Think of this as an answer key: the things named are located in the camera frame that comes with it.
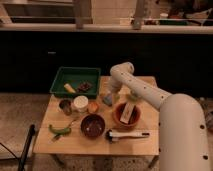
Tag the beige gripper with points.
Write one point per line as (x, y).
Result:
(113, 95)

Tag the blue sponge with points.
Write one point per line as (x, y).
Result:
(107, 100)

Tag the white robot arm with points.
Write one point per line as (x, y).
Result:
(183, 140)

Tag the small orange cup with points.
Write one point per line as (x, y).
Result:
(93, 107)

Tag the white paper cup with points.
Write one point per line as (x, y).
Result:
(81, 103)

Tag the small metal cup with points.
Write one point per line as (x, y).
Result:
(65, 106)

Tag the wooden block in bowl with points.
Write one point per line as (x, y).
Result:
(127, 112)

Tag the orange-brown bowl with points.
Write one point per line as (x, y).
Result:
(134, 119)

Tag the dark brown item in tray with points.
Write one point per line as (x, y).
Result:
(84, 87)

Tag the dark red bowl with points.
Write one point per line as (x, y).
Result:
(92, 126)

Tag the white black dish brush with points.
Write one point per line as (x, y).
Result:
(113, 135)

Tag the green plastic tray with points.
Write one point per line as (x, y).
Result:
(75, 76)

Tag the yellow item in tray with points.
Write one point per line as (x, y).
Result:
(69, 88)

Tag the wooden table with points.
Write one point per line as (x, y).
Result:
(76, 143)

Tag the green toy vegetable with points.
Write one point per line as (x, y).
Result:
(59, 132)

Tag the black stand pole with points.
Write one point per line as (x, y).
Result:
(22, 161)

